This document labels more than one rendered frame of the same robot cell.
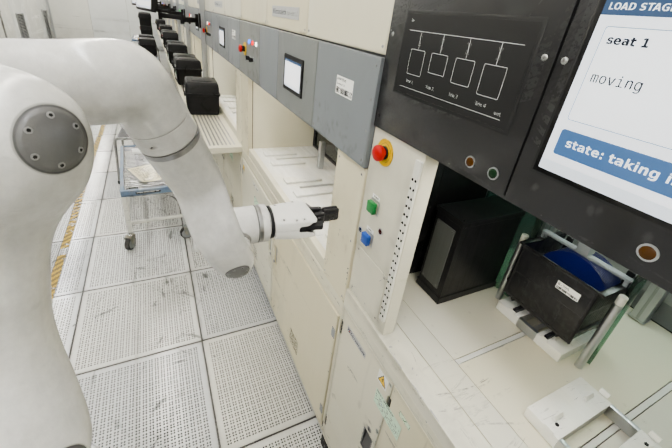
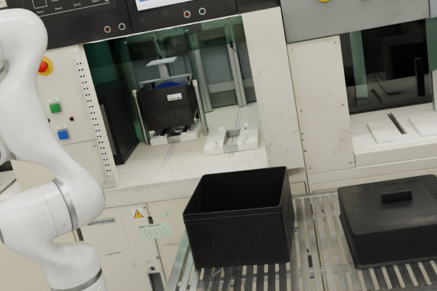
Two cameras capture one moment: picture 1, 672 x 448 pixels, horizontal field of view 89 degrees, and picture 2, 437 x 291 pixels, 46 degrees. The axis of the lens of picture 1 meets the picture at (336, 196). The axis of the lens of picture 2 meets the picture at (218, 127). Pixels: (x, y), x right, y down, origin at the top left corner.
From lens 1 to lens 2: 1.21 m
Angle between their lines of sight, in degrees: 49
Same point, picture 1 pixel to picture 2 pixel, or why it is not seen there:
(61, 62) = not seen: outside the picture
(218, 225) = not seen: hidden behind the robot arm
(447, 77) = not seen: outside the picture
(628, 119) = not seen: outside the picture
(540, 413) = (209, 146)
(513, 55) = not seen: outside the picture
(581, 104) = not seen: outside the picture
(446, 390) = (170, 173)
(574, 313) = (185, 105)
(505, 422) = (202, 161)
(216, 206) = not seen: hidden behind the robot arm
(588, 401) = (219, 134)
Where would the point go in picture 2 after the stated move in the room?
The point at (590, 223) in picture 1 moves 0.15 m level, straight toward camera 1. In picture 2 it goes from (168, 17) to (176, 19)
